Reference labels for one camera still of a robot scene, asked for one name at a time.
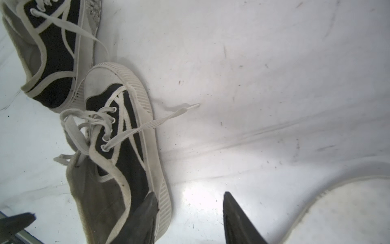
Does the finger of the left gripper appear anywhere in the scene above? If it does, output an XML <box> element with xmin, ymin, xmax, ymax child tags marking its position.
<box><xmin>1</xmin><ymin>212</ymin><xmax>36</xmax><ymax>241</ymax></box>

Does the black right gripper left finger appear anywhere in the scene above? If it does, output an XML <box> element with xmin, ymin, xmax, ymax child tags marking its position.
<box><xmin>111</xmin><ymin>192</ymin><xmax>158</xmax><ymax>244</ymax></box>

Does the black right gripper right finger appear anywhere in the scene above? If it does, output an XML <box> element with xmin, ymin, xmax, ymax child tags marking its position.
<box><xmin>223</xmin><ymin>192</ymin><xmax>267</xmax><ymax>244</ymax></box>

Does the black white sneaker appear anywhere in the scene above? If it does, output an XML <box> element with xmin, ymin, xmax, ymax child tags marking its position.
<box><xmin>1</xmin><ymin>0</ymin><xmax>102</xmax><ymax>113</ymax></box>
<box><xmin>53</xmin><ymin>62</ymin><xmax>200</xmax><ymax>244</ymax></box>

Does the white insole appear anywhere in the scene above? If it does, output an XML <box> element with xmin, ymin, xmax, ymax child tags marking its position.
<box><xmin>281</xmin><ymin>175</ymin><xmax>390</xmax><ymax>244</ymax></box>

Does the aluminium mounting rail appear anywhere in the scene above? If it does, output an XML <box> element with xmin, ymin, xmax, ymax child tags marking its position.
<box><xmin>1</xmin><ymin>212</ymin><xmax>43</xmax><ymax>244</ymax></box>

